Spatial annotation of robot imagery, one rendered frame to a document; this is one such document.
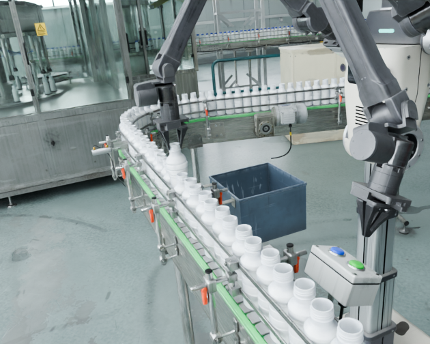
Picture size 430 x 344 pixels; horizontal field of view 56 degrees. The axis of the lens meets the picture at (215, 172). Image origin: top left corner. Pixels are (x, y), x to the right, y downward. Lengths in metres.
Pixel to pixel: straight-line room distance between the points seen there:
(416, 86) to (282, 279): 0.78
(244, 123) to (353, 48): 1.98
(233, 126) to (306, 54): 2.57
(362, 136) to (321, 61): 4.47
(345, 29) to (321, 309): 0.51
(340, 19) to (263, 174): 1.22
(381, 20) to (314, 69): 3.84
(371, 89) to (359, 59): 0.06
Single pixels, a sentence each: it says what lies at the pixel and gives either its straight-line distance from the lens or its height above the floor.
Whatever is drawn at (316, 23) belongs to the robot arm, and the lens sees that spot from 1.45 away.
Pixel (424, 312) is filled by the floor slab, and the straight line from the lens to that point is 2.64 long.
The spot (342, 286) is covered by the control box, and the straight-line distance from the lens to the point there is 0.89.
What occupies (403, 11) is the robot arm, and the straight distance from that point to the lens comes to 1.11.
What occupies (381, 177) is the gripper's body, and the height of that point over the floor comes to 1.31.
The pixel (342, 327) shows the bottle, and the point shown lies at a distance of 0.71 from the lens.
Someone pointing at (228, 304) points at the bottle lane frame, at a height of 0.99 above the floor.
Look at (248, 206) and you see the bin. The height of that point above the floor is 0.91.
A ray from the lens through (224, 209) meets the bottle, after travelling 1.05.
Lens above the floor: 1.62
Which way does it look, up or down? 21 degrees down
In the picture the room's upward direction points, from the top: 5 degrees counter-clockwise
